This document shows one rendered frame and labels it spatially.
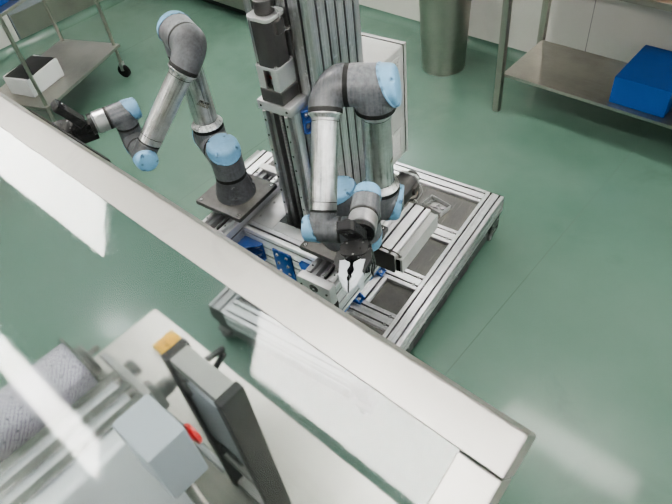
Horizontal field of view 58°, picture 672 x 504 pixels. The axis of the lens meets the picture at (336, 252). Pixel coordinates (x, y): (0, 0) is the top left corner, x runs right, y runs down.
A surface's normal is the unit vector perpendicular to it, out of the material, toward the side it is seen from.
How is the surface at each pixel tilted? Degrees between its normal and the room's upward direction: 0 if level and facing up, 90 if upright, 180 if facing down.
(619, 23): 90
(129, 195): 32
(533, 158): 0
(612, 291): 0
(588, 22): 90
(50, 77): 90
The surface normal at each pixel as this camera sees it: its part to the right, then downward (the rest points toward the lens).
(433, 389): -0.44, -0.26
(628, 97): -0.66, 0.59
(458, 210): -0.11, -0.68
